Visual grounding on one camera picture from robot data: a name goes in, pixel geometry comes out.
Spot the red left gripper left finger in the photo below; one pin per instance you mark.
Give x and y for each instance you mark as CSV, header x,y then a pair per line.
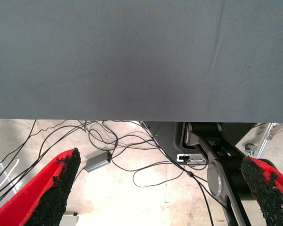
x,y
26,200

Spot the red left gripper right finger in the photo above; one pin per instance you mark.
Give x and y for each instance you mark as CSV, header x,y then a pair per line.
x,y
273,195

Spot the black robot chassis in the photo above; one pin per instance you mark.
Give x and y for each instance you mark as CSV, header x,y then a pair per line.
x,y
231,174

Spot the grey metal box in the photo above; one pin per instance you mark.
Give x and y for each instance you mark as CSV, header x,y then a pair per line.
x,y
70,221

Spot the grey caster wheel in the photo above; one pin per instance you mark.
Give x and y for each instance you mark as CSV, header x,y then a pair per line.
x,y
251,148

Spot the grey adapter box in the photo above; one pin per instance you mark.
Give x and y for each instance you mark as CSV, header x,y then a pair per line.
x,y
96,162

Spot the white device with port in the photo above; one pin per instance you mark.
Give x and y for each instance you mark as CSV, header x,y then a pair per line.
x,y
195,157

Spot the dark grey table cloth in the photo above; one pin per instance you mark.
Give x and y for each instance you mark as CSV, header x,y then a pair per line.
x,y
132,58

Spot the aluminium profile frame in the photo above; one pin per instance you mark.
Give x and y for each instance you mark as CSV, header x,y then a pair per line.
x,y
264,143

